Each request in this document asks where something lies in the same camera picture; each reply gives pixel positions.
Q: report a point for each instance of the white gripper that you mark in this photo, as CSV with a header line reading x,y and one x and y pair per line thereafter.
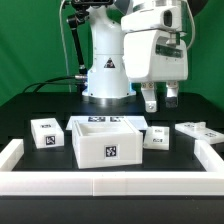
x,y
149,58

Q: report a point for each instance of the white cabinet door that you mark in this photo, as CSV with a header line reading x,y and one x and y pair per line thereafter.
x,y
157,137
199,131

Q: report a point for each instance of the white cabinet body box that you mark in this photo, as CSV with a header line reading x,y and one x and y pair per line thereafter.
x,y
105,144

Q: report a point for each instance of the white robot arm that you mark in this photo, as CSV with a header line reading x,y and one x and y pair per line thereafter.
x,y
107,81

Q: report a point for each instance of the white flat tagged panel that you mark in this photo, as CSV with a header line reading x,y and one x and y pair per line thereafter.
x,y
138,122

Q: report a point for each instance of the small white tagged block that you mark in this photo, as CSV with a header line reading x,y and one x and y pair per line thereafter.
x,y
47,133

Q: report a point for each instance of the white U-shaped boundary frame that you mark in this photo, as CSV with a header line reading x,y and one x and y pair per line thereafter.
x,y
208,182

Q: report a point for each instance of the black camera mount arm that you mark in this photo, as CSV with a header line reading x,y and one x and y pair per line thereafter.
x,y
79,18

